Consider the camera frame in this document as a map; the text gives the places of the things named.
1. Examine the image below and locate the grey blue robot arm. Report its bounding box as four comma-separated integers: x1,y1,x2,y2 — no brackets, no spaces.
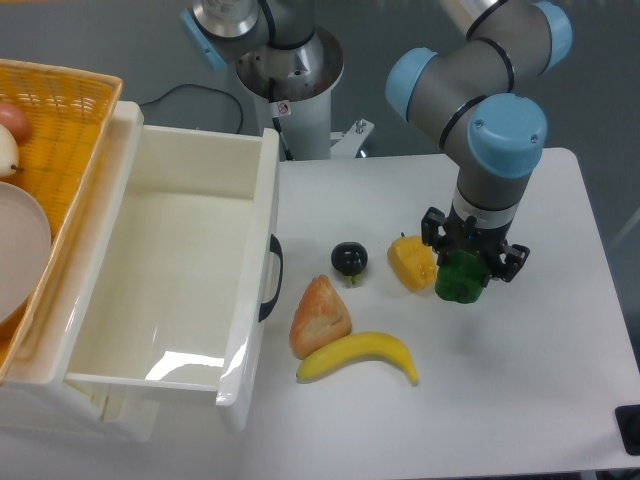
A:
180,1,573,293

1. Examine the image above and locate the yellow woven basket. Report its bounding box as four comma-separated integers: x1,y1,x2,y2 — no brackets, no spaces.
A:
1,59,123,377

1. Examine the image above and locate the red apple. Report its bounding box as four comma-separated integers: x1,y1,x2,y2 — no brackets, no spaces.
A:
0,102,32,145

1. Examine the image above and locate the green bell pepper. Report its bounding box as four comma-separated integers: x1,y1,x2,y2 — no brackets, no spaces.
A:
435,250,490,304

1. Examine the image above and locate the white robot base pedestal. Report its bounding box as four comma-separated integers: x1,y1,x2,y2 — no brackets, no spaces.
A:
235,27,344,160

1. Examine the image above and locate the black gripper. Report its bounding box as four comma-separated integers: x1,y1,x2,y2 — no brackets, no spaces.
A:
421,199,530,288

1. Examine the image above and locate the dark purple mangosteen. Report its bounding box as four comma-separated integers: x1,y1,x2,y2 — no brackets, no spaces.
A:
330,242,369,287

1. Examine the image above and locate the white plate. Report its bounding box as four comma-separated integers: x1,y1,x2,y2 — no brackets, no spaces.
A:
1,182,51,324

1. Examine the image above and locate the black cable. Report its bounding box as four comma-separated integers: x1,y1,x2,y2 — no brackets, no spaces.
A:
138,83,245,134

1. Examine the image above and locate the yellow banana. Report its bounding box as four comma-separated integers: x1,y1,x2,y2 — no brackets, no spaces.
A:
296,331,419,385

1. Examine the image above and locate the black device at table edge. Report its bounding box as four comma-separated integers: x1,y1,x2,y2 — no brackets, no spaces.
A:
615,404,640,456

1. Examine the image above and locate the white drawer cabinet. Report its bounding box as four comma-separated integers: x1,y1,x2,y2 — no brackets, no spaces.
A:
1,101,159,441

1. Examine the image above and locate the pale pear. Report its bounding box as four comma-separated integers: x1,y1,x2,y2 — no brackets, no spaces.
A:
0,125,23,178

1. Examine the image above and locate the metal table bracket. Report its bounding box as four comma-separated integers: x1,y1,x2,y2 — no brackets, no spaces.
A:
330,118,375,160

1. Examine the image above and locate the triangular bread slice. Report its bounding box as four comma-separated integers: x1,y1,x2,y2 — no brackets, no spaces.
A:
289,275,352,359

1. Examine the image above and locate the open upper white drawer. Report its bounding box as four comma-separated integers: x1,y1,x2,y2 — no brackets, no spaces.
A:
67,126,279,432

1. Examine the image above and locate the yellow bell pepper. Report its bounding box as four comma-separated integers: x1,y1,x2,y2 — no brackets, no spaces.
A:
387,235,437,292

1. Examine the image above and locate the black drawer handle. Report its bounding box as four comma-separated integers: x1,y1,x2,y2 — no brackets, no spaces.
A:
258,234,284,322

